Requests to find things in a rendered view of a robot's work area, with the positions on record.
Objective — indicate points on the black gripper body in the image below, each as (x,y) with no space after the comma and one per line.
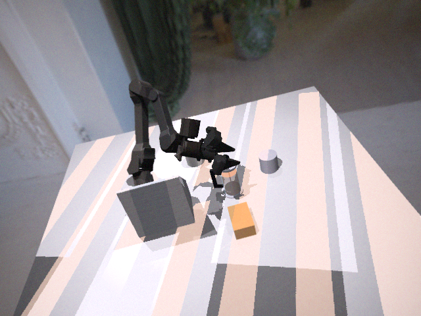
(219,160)

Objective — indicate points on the glass french press with black knob plunger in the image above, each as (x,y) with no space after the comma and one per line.
(230,182)

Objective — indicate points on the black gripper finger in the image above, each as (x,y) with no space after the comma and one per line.
(230,162)
(222,147)

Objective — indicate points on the orange rectangular block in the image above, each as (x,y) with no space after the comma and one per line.
(242,221)

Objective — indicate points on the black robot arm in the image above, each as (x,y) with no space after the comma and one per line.
(142,155)

